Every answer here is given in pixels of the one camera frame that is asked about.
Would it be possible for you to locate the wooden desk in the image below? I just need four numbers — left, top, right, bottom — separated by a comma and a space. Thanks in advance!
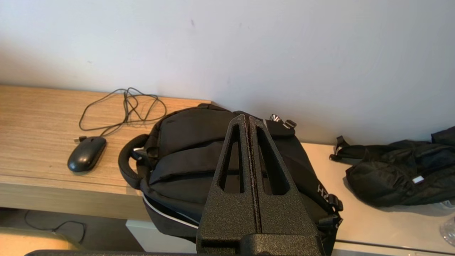
0, 84, 212, 222

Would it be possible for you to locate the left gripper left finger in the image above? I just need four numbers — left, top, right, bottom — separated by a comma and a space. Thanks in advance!
196, 114, 259, 254

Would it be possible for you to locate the clear glass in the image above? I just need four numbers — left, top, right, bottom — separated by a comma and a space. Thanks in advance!
439, 200, 455, 247

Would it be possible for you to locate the black floor cable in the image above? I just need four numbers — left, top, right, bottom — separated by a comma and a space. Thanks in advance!
24, 210, 86, 244

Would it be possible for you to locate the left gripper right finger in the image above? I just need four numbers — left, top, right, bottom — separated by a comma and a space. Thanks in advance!
248, 116, 322, 256

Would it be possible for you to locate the small black bag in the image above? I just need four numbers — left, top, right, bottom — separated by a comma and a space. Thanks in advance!
329, 126, 455, 208

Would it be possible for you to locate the black backpack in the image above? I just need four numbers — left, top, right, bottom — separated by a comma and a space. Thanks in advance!
118, 103, 344, 256

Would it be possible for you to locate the black mouse cable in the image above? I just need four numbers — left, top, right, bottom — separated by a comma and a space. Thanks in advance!
74, 87, 167, 143

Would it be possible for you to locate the black computer mouse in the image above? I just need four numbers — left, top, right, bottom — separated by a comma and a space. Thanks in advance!
67, 136, 107, 173

